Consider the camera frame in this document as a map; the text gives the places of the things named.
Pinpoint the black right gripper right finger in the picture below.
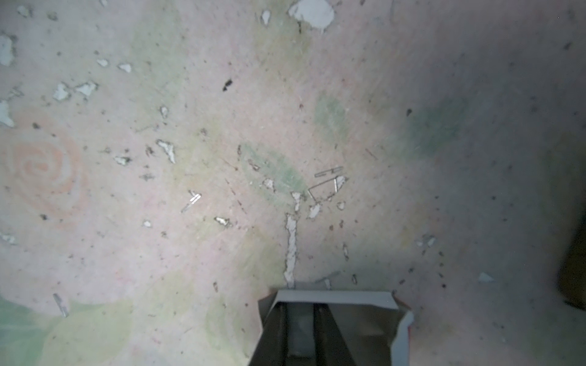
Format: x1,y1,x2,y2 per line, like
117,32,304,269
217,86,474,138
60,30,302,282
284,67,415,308
314,303,356,366

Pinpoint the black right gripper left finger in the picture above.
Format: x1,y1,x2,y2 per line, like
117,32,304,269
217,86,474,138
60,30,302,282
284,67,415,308
249,303,288,366

